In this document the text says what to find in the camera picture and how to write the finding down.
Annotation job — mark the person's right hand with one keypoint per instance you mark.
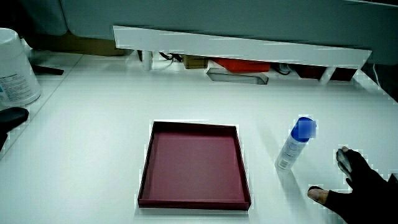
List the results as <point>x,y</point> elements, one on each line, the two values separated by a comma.
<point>363,193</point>

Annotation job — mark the white glue bottle blue cap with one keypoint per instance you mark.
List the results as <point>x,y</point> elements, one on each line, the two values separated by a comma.
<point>292,149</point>

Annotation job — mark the white desk shelf riser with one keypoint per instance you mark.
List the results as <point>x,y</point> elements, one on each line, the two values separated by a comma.
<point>236,46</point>

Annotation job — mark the white desk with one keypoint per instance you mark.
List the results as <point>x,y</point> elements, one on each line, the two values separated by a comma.
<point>109,140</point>

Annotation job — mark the dark red box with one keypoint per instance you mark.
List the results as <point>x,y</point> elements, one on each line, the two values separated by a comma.
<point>310,72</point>
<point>342,74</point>

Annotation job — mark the maroon shallow tray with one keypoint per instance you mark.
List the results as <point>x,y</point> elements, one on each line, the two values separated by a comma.
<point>196,165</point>

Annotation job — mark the orange box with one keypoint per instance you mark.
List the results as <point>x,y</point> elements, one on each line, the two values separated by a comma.
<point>245,65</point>

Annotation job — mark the small brown box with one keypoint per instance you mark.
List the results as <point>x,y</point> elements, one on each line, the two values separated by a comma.
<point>194,62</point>

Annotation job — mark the grey partition panel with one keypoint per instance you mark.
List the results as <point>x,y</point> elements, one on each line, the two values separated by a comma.
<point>217,15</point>

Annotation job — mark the brown cardboard box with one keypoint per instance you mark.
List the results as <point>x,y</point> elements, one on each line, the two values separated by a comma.
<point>77,45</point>

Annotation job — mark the black flat object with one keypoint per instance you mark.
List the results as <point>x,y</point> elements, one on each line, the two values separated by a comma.
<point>46,70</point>

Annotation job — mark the black curved object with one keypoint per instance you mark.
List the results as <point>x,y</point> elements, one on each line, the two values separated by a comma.
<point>11,118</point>

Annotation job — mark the white plastic bucket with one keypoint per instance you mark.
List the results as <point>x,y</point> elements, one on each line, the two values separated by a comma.
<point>14,71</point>

